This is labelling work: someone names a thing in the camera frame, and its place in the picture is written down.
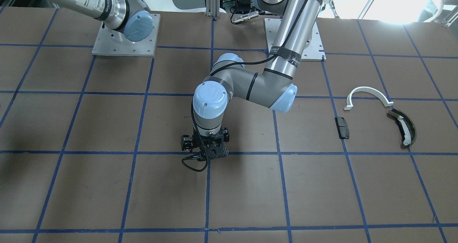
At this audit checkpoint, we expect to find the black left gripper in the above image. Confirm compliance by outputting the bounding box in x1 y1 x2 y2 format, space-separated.
181 127 230 161

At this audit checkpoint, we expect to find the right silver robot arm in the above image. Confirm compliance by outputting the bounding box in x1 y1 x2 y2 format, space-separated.
47 0 154 42

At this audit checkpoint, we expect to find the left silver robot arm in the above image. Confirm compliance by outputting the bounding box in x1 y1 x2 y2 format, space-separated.
181 0 324 163

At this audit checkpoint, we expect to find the black brake pad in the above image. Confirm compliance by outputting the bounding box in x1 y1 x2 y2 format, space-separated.
334 116 350 139

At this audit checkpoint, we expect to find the white curved plastic clamp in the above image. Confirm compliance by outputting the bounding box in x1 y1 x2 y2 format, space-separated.
343 87 394 111

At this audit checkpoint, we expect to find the dark curved brake shoe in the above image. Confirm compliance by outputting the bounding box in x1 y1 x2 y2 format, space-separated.
387 109 417 148

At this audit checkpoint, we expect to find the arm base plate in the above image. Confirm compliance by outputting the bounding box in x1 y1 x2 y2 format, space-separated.
264 18 326 61
92 13 161 57

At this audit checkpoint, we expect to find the aluminium frame post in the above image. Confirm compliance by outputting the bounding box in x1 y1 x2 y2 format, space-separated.
205 0 220 19

